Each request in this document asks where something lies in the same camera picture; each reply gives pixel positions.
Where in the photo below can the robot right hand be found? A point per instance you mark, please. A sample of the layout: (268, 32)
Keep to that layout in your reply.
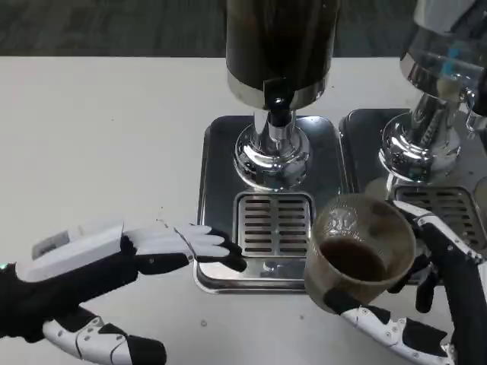
(464, 296)

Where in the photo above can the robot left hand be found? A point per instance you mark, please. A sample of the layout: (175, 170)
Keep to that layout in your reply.
(76, 273)

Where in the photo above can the clear ribbed glass cup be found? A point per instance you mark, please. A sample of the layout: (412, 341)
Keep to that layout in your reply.
(342, 243)

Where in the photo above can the steel drip grid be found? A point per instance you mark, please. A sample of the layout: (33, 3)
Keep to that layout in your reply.
(274, 224)
(445, 205)

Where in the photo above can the steel drip tray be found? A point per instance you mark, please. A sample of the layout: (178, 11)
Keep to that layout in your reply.
(215, 205)
(361, 152)

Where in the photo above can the clear drink dispenser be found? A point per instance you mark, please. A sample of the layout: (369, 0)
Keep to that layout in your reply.
(426, 114)

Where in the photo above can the chrome dispenser tap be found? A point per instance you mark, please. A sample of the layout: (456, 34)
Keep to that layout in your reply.
(475, 110)

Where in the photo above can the black dispenser tap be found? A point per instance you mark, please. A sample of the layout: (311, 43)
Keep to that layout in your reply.
(279, 102)

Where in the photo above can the dark drink dispenser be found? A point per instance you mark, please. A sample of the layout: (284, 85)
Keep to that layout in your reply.
(279, 42)

